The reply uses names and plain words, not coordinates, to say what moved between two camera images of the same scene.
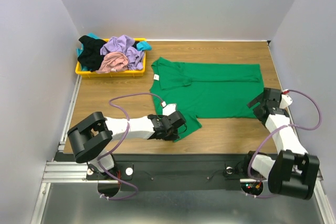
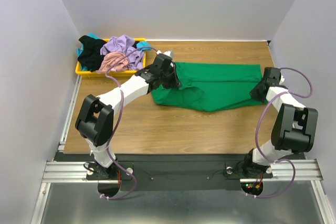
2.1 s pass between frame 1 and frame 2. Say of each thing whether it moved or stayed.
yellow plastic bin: stayed
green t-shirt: moved
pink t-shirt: stayed
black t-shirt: stayed
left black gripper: moved
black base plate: stayed
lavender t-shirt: stayed
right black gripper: moved
